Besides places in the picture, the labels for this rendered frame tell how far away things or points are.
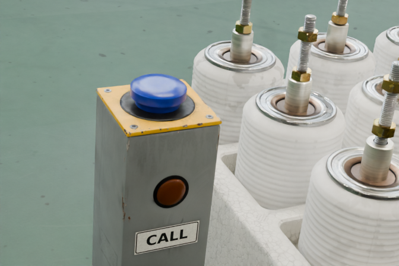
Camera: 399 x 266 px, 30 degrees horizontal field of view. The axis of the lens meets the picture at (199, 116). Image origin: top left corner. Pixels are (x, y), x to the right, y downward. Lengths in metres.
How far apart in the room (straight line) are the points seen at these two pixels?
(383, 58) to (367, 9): 0.92
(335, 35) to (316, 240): 0.29
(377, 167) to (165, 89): 0.18
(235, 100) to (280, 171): 0.11
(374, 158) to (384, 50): 0.31
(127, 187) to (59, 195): 0.48
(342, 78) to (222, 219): 0.22
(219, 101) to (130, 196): 0.26
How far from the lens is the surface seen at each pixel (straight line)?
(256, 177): 0.69
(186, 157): 0.52
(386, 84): 0.57
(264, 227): 0.65
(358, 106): 0.74
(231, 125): 0.77
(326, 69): 0.80
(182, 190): 0.53
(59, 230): 0.93
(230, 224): 0.68
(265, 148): 0.67
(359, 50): 0.84
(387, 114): 0.58
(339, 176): 0.59
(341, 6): 0.82
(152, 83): 0.52
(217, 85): 0.75
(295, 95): 0.68
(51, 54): 1.39
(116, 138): 0.52
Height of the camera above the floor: 0.55
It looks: 28 degrees down
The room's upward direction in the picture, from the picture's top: 6 degrees clockwise
